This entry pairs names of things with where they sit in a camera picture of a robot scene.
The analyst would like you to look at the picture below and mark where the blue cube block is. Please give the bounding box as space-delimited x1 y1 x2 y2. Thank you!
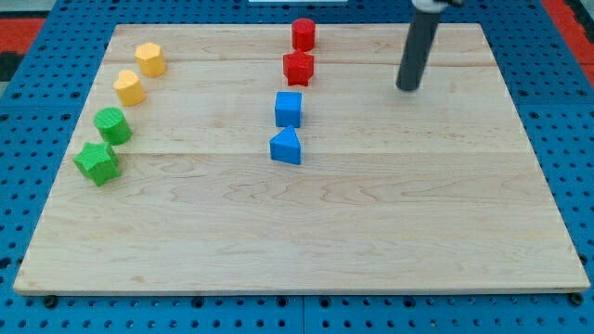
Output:
275 91 303 128

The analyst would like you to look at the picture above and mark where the green cylinder block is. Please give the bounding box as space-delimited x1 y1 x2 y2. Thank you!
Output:
94 107 132 146

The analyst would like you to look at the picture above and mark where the yellow heart block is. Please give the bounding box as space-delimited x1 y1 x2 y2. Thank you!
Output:
112 70 146 107

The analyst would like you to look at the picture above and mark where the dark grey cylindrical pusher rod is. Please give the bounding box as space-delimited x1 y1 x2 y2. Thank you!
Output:
395 9 441 91

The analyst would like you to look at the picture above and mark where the yellow pentagon block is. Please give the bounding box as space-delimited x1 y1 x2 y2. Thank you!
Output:
135 43 167 77

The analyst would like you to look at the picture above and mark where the green star block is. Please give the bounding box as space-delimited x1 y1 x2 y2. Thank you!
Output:
73 142 121 186

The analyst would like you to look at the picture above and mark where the wooden board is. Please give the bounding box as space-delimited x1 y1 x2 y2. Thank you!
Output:
14 23 590 296

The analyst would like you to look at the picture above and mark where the red star block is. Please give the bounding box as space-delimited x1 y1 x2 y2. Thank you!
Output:
282 49 315 86

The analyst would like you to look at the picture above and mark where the blue triangle block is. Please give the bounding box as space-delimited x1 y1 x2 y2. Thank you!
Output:
269 125 302 165

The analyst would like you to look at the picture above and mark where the red cylinder block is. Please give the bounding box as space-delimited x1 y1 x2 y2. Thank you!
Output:
291 18 316 52

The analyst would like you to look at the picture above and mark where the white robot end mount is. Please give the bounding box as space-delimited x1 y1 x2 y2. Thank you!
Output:
412 0 464 13

